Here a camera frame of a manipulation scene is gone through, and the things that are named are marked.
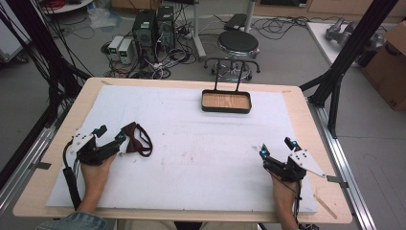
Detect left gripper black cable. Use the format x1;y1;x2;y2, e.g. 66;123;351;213
61;139;83;211

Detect white table mat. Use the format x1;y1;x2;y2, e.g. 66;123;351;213
45;83;319;215

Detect grey tape piece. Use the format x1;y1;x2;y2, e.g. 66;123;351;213
326;174;350;189
29;161;53;171

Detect person's right hand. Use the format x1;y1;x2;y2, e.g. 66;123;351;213
270;173;304;209

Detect black metal frame post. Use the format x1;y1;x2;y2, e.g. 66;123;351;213
0;0;94;129
299;0;400;140

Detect clear plastic bag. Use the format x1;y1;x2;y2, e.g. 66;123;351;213
86;5;124;31

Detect brown cardboard box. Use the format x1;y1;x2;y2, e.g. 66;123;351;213
361;20;406;112

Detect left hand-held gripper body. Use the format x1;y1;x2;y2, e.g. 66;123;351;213
68;127;122;167

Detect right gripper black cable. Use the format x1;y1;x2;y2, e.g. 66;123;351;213
292;180;304;225

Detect thin wooden stick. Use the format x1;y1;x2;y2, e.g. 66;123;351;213
313;194;339;220

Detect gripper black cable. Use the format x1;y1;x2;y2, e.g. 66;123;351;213
61;139;83;211
292;180;304;225

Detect black computer tower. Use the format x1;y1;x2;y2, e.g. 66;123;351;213
131;8;158;54
155;4;176;52

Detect aluminium rail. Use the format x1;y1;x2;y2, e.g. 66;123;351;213
306;97;379;230
0;125;62;212

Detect black flat box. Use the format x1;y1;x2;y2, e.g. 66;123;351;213
224;12;249;32

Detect black tray with wooden bottom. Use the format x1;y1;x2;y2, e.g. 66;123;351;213
200;58;253;115

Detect white table leg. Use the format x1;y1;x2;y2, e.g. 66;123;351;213
192;0;208;61

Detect white power supply unit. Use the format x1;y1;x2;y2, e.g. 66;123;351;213
118;38;134;65
106;34;124;62

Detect blue denim sleeve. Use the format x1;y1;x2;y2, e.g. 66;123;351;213
35;210;108;230

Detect black round stool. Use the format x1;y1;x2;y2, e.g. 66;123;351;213
203;30;261;82

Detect dark brown bow tie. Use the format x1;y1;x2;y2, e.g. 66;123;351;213
121;121;154;158

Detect white board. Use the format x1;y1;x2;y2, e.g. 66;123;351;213
305;20;389;69

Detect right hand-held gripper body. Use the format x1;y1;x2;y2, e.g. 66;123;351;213
262;149;327;184

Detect grey handheld device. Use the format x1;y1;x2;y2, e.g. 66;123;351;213
324;16;356;43

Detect electronics boxes on floor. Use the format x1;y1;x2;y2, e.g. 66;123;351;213
101;18;205;81

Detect person's left hand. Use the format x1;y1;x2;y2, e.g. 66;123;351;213
79;152;118;196

